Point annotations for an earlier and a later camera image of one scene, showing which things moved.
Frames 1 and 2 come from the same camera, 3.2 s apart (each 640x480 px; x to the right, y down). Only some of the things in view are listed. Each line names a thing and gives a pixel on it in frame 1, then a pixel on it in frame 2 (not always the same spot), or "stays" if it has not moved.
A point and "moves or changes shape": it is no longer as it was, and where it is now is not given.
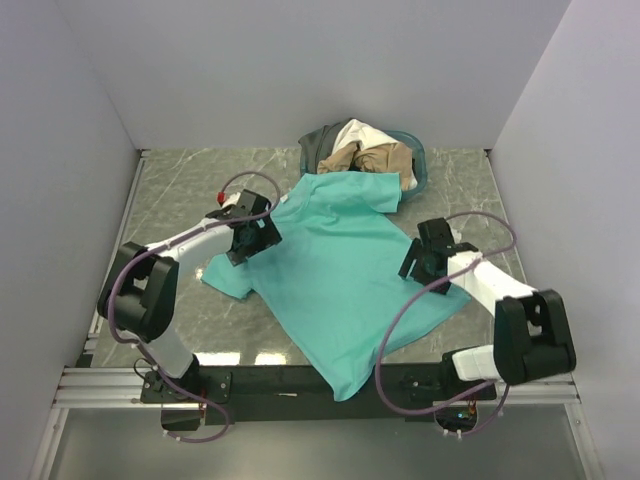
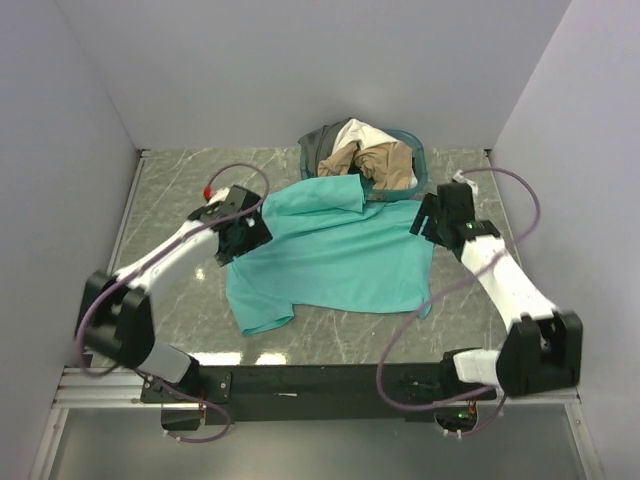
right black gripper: [411, 256] to [427, 209]
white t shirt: [363, 134] stays
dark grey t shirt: [317, 145] stays
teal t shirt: [335, 281] moves or changes shape
